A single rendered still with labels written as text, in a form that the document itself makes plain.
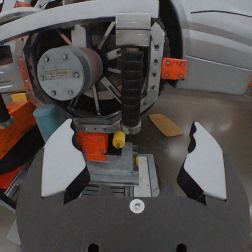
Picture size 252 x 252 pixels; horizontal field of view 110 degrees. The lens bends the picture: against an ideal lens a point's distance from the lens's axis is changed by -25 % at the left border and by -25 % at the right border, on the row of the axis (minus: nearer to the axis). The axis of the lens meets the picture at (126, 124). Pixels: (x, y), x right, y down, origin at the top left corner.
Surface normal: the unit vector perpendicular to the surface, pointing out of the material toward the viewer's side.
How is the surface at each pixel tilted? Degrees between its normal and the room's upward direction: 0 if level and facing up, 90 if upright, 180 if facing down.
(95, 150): 90
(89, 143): 90
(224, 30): 90
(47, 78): 90
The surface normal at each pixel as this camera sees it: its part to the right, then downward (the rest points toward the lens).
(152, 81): -0.03, 0.54
